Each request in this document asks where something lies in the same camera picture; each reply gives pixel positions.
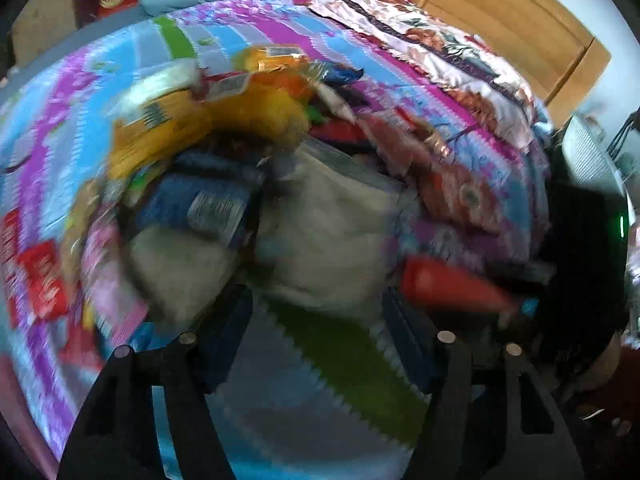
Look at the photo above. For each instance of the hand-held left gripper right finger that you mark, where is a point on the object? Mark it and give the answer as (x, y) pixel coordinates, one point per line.
(410, 350)

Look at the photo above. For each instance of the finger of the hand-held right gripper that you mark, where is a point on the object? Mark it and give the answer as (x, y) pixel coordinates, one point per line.
(525, 271)
(525, 307)

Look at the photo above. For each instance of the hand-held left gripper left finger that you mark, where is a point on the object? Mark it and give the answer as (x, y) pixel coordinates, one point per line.
(225, 345)

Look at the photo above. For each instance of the plain red snack packet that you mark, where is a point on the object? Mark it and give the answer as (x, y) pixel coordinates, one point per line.
(445, 285)

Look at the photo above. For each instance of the pale beige snack bag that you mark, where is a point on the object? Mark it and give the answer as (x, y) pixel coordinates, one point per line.
(175, 265)

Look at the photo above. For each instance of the red packet with nut picture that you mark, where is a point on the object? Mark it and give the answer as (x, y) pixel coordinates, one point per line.
(462, 195)

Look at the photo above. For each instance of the white ribbed appliance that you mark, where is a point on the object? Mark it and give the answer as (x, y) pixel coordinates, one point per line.
(592, 155)

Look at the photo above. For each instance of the pink snack packet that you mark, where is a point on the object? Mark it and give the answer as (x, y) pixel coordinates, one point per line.
(112, 280)

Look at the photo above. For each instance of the blue snack packet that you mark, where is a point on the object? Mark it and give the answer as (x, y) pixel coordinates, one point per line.
(200, 207)

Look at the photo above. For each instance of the white bag with green print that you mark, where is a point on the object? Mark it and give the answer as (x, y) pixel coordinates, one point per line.
(330, 230)

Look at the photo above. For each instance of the small red snack packet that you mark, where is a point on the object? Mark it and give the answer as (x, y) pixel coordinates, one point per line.
(45, 277)

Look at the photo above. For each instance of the floral quilt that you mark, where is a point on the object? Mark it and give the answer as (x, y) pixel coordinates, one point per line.
(450, 70)

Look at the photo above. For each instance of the yellow snack packets heap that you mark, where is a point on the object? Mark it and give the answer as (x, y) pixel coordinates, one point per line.
(225, 115)

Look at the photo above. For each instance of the wooden headboard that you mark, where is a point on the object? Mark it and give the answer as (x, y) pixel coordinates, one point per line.
(520, 25)

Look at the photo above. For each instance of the blue candy wrappers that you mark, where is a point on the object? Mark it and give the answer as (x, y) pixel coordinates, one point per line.
(340, 75)

